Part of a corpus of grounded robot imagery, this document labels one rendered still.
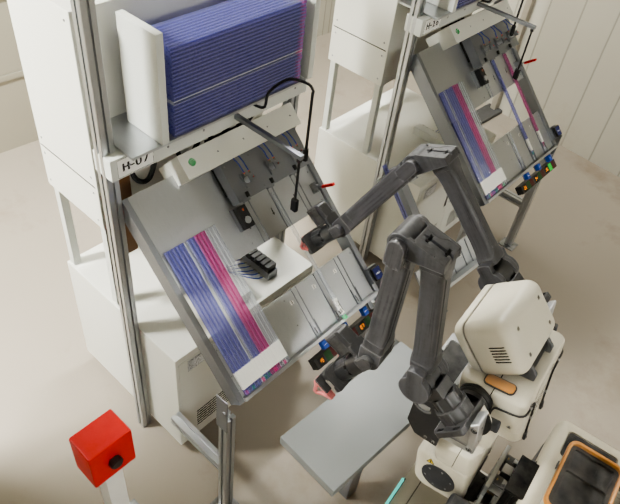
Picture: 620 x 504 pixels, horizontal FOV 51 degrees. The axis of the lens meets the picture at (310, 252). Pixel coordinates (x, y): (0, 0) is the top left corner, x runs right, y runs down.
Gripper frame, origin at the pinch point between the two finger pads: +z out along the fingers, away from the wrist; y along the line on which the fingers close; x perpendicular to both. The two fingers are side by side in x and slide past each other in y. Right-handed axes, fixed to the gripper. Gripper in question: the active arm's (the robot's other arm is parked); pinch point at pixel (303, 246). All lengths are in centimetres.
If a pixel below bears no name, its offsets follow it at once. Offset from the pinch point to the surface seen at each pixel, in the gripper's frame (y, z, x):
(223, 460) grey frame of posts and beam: 53, 33, 47
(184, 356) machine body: 45, 32, 10
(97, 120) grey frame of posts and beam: 52, -27, -59
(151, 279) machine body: 30, 53, -19
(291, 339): 21.4, 4.5, 23.4
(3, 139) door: -7, 210, -139
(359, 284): -14.7, 4.1, 23.6
